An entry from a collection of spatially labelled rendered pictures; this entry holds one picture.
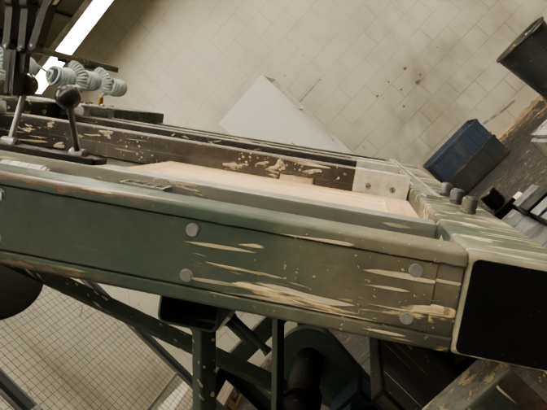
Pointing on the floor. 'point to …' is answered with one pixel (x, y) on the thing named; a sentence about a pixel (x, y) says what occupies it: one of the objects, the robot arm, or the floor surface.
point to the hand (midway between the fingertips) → (15, 72)
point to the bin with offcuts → (529, 57)
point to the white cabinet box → (277, 118)
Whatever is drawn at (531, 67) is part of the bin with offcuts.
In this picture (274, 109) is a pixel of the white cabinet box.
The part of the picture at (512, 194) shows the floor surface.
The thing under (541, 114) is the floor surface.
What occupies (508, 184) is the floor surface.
